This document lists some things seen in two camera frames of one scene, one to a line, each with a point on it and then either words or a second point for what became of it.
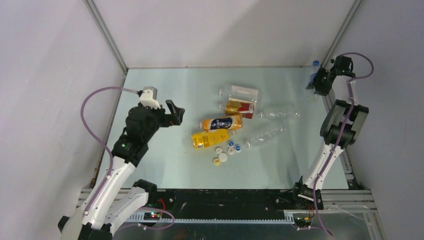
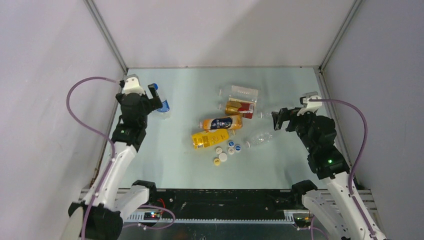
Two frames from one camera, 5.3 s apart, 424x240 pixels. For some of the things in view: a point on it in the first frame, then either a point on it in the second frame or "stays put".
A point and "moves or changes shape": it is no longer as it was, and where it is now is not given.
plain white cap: (223, 157) stays put
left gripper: (174, 119) to (156, 103)
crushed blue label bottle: (310, 92) moves or changes shape
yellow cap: (216, 162) stays put
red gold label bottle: (239, 107) stays put
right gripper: (319, 89) to (284, 114)
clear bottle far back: (236, 92) stays put
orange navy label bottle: (228, 122) stays put
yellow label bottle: (201, 140) stays put
